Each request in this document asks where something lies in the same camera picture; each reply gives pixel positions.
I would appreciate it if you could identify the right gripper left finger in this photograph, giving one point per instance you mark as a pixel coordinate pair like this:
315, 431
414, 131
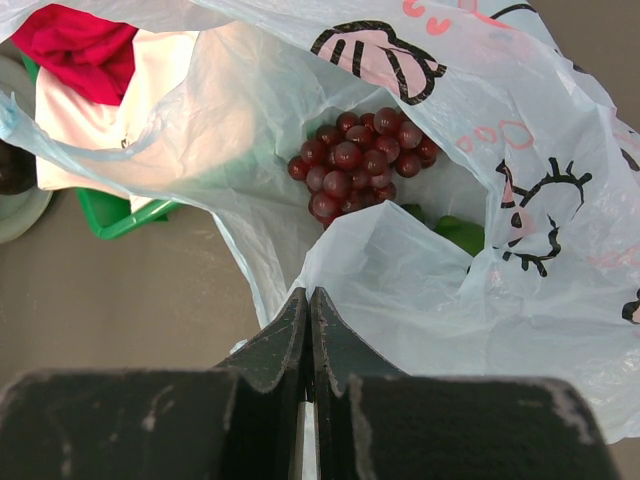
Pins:
236, 420

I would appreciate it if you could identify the green plastic tray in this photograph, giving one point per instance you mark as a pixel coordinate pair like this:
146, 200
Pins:
110, 212

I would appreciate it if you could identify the grey-green plate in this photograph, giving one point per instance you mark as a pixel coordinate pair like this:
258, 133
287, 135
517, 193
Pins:
20, 212

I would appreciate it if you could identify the dark red grape bunch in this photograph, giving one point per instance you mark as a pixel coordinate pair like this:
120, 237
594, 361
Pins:
353, 163

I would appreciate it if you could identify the green pepper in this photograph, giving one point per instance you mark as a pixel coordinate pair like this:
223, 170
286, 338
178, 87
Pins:
466, 235

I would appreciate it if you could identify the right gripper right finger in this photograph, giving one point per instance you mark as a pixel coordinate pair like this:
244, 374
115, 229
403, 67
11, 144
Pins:
374, 421

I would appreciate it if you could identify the red cloth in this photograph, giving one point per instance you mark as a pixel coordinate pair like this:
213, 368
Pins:
90, 55

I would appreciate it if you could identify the white cloth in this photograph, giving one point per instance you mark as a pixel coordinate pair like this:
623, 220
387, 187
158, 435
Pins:
162, 61

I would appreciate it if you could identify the light blue plastic bag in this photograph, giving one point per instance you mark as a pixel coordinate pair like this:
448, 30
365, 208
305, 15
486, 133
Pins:
533, 150

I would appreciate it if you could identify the dark purple round fruit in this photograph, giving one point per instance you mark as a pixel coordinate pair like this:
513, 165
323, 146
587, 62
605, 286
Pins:
18, 170

